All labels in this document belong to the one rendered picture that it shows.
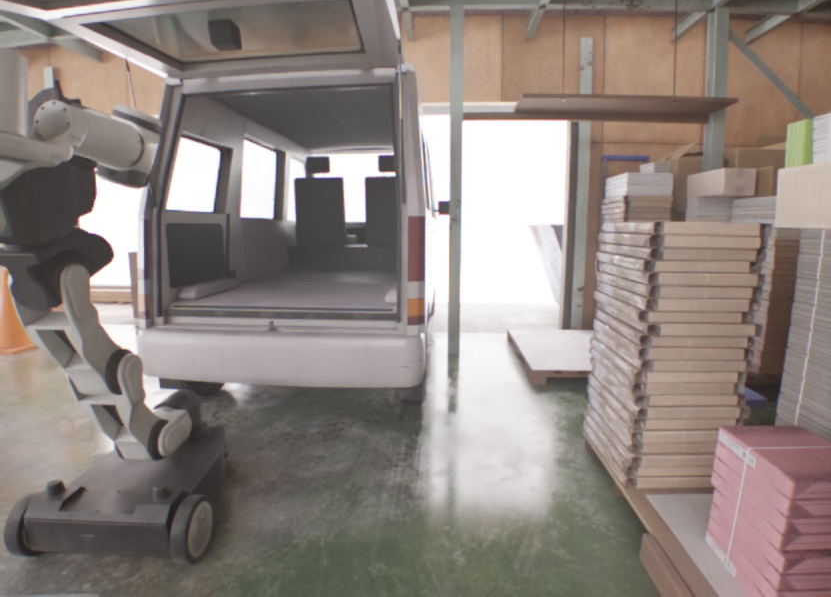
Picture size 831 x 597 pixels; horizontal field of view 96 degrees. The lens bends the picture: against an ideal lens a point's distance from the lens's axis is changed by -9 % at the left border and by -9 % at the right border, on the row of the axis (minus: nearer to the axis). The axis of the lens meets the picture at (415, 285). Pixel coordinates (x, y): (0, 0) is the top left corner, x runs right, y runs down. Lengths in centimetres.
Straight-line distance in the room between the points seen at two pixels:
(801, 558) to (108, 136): 163
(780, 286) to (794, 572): 222
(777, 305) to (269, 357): 305
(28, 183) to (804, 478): 187
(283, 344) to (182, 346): 52
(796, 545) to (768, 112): 409
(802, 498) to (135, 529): 177
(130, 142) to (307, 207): 323
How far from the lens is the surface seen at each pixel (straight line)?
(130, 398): 152
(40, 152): 67
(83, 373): 150
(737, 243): 168
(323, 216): 390
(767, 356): 342
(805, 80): 524
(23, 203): 121
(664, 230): 155
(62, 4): 192
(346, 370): 193
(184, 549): 152
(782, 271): 335
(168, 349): 229
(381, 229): 379
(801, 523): 137
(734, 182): 339
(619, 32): 449
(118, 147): 77
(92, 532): 166
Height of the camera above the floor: 103
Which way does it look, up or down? 8 degrees down
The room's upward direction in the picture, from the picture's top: straight up
